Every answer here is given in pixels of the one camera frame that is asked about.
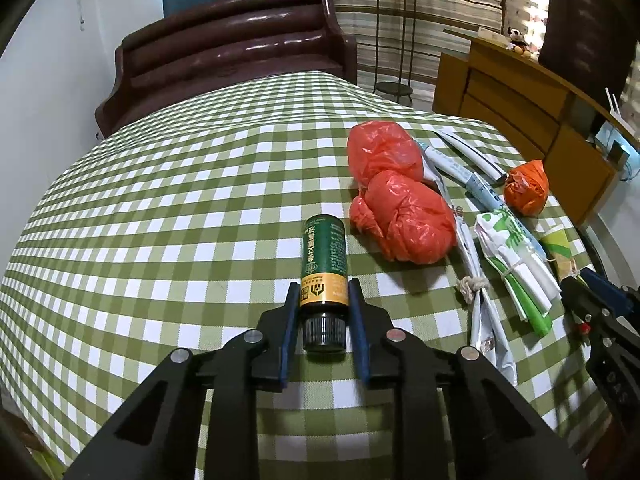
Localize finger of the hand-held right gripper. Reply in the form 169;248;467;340
580;267;640;332
559;276;609;334

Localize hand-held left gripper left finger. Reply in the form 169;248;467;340
65;280;301;480

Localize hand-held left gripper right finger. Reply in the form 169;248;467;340
347;277;588;480

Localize green and white packet bundle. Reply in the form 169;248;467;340
473;207;564;339

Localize green bottle with black cap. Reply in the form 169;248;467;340
299;214;350;364

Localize white packaging bundle with string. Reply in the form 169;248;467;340
421;141;517;374

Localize small orange plastic bag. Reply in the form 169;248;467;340
502;159;550;217

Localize red plastic bag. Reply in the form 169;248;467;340
348;170;459;264
347;121;426;192

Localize small green-white cup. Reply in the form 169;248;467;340
539;227;584;282

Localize small brown box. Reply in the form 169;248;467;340
607;140;632;165

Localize white tube with teal cap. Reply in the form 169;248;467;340
465;171;502;210

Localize green checked tablecloth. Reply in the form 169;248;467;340
0;71;617;480

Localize white router with antennas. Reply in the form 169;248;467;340
601;87;640;135

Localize long white carton box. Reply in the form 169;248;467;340
436;130;509;184

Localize wooden cabinet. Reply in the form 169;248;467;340
432;27;640;229

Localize black metal plant stand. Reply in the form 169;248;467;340
372;0;421;106

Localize stuffed mouse toy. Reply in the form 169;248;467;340
505;27;532;57

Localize dark brown curtain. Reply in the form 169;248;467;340
537;0;640;107

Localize brown leather sofa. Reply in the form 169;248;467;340
95;0;359;140

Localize beige patterned curtain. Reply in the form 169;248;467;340
501;0;551;56

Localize striped curtain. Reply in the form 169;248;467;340
307;0;506;109

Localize grey cables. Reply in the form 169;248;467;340
617;152;640;184

